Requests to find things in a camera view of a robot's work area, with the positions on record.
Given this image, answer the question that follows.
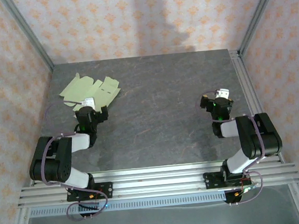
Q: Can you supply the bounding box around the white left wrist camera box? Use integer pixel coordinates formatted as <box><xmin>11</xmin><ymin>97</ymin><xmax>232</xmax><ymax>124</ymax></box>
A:
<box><xmin>81</xmin><ymin>96</ymin><xmax>97</xmax><ymax>111</ymax></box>

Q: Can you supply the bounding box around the pale green paper box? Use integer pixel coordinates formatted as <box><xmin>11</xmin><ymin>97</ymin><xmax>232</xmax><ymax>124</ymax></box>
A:
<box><xmin>56</xmin><ymin>69</ymin><xmax>124</xmax><ymax>114</ymax></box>

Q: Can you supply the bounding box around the grey metal lower panel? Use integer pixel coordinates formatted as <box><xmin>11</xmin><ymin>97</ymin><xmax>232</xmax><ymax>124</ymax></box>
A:
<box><xmin>19</xmin><ymin>194</ymin><xmax>299</xmax><ymax>224</ymax></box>

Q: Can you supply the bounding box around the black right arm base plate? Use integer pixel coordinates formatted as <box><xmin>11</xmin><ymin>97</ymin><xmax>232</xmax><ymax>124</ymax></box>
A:
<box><xmin>202</xmin><ymin>168</ymin><xmax>251</xmax><ymax>191</ymax></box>

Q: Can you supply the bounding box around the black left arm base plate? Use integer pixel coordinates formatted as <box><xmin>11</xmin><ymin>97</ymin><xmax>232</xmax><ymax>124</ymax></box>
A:
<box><xmin>65</xmin><ymin>181</ymin><xmax>114</xmax><ymax>203</ymax></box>

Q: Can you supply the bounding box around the aluminium corner post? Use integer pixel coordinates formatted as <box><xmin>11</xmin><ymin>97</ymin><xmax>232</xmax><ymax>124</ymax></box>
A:
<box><xmin>233</xmin><ymin>0</ymin><xmax>289</xmax><ymax>57</ymax></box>
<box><xmin>0</xmin><ymin>0</ymin><xmax>55</xmax><ymax>76</ymax></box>

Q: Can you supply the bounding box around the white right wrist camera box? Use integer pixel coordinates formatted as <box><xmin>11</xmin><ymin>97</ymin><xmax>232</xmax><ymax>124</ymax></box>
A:
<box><xmin>214</xmin><ymin>88</ymin><xmax>231</xmax><ymax>101</ymax></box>

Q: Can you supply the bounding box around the grey slotted cable duct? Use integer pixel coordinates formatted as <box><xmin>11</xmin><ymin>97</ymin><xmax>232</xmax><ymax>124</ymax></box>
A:
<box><xmin>29</xmin><ymin>191</ymin><xmax>228</xmax><ymax>219</ymax></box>

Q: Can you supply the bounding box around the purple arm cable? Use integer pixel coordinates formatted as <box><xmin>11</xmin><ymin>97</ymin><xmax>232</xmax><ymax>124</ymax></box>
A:
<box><xmin>34</xmin><ymin>97</ymin><xmax>109</xmax><ymax>224</ymax></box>
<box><xmin>194</xmin><ymin>87</ymin><xmax>265</xmax><ymax>208</ymax></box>

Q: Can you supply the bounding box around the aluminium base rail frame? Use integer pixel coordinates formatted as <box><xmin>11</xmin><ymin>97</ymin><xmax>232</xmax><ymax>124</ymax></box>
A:
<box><xmin>15</xmin><ymin>153</ymin><xmax>299</xmax><ymax>209</ymax></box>

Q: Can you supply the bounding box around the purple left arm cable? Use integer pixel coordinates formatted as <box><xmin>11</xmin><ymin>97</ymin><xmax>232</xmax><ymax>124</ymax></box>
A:
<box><xmin>34</xmin><ymin>97</ymin><xmax>109</xmax><ymax>224</ymax></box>

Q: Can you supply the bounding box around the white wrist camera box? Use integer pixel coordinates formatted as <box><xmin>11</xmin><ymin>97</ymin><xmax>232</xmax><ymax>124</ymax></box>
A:
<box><xmin>214</xmin><ymin>88</ymin><xmax>231</xmax><ymax>101</ymax></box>
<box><xmin>81</xmin><ymin>96</ymin><xmax>97</xmax><ymax>111</ymax></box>

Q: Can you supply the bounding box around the aluminium side rail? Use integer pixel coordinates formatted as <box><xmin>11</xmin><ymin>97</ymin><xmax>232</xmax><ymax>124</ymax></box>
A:
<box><xmin>228</xmin><ymin>45</ymin><xmax>285</xmax><ymax>168</ymax></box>

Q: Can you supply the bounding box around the green controller board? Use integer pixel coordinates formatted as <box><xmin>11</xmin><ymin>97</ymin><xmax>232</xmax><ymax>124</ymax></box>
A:
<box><xmin>234</xmin><ymin>183</ymin><xmax>259</xmax><ymax>197</ymax></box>

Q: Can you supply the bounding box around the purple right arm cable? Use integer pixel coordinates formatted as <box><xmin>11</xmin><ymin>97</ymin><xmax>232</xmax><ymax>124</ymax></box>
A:
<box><xmin>194</xmin><ymin>87</ymin><xmax>265</xmax><ymax>208</ymax></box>

